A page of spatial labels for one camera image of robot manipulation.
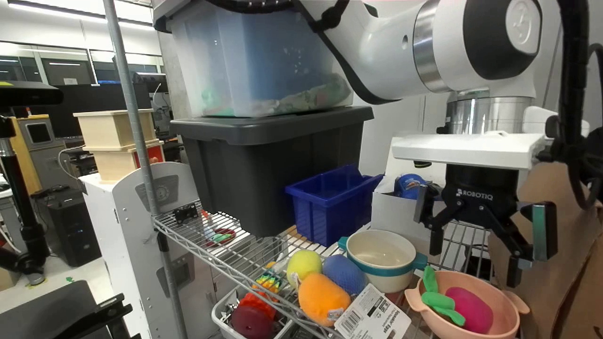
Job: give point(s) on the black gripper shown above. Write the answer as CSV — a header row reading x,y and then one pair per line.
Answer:
x,y
488,198

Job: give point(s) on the pink plushie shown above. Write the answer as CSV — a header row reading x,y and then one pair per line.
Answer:
x,y
478,317

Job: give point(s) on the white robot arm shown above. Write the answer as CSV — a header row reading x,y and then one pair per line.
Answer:
x,y
473,49

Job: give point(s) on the peach bowl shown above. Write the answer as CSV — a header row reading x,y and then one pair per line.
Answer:
x,y
506,307

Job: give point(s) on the white bowl with teal rim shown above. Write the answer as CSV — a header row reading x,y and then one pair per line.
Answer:
x,y
386,259

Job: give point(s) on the blue cap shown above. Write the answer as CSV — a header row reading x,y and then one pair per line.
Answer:
x,y
409,185

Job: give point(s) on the brown cardboard box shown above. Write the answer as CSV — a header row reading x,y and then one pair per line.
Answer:
x,y
546,285

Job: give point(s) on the white cardboard box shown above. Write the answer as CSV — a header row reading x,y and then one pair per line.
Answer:
x,y
397,213

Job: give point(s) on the white barcode label tag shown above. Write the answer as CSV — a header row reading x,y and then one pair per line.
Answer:
x,y
371,315

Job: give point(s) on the blue plastic bin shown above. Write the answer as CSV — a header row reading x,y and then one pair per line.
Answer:
x,y
331,204

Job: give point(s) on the red toy in basket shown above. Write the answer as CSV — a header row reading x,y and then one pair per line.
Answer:
x,y
252,319

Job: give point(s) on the dark grey storage tote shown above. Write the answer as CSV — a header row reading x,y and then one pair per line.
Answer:
x,y
241,166

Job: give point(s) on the clear plastic storage box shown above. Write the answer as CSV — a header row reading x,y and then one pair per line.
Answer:
x,y
243,59

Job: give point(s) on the white cabinet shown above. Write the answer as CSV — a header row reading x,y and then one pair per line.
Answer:
x,y
126,240

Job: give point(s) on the beige stacked containers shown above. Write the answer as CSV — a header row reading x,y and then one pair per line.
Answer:
x,y
107,138

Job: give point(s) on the wire shelf rack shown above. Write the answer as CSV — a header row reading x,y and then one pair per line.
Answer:
x,y
250,251

